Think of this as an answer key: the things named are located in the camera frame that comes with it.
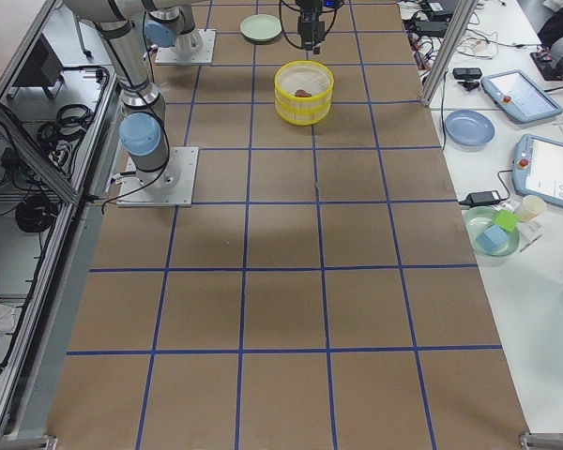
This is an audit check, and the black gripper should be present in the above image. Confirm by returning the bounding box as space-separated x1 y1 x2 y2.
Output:
296 0 326 53

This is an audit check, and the brown steamed bun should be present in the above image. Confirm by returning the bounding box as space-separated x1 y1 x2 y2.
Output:
294 89 312 98

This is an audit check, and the light green plate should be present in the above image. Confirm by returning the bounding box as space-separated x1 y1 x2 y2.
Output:
239 14 282 43

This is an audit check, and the black webcam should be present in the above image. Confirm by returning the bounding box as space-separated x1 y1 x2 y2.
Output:
452 67 482 92

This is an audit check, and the blue plate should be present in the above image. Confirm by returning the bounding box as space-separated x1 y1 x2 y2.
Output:
444 110 495 147

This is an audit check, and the upper teach pendant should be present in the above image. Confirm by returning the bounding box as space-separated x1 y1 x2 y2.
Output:
480 69 563 123

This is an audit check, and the teach pendant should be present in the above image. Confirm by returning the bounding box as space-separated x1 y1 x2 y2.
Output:
480 69 563 123
512 134 563 208

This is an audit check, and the black power adapter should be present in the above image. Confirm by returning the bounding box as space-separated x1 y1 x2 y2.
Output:
462 190 503 207

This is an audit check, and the green plate with blocks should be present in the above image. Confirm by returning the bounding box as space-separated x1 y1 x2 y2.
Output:
463 206 520 257

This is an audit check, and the green foam block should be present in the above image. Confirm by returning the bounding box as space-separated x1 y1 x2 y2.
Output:
493 209 520 233

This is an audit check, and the blue foam block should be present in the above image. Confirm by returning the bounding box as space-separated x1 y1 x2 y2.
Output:
474 225 510 255

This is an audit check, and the lower teach pendant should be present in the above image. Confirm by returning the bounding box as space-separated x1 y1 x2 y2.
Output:
512 134 563 208

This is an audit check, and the beige paper cup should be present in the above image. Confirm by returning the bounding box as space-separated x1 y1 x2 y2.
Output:
515 195 547 222

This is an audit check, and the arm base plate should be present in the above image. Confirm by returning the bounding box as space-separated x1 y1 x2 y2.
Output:
155 28 217 66
116 147 199 207

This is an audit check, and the aluminium frame post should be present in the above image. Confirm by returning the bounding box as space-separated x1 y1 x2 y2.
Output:
420 0 477 107

